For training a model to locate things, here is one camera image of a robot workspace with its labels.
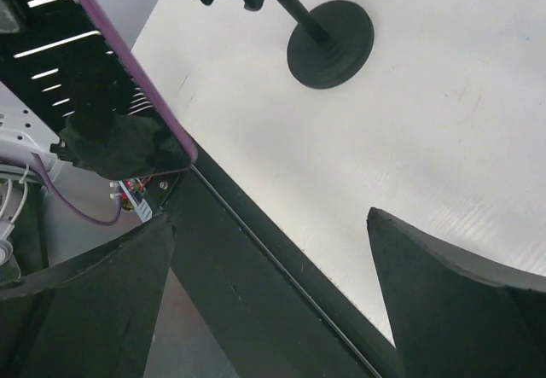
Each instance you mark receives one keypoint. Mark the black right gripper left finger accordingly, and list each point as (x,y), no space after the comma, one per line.
(92,315)

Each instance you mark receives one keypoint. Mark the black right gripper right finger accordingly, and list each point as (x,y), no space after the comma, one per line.
(454,313)

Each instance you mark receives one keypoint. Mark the phone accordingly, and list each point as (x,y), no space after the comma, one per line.
(69,65)

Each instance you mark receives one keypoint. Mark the black phone stand round base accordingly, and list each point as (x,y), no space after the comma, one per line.
(330,43)

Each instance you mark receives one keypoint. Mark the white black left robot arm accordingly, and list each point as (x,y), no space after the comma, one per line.
(23,134)

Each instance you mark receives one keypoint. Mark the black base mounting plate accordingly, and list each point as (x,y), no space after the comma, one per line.
(270,309)

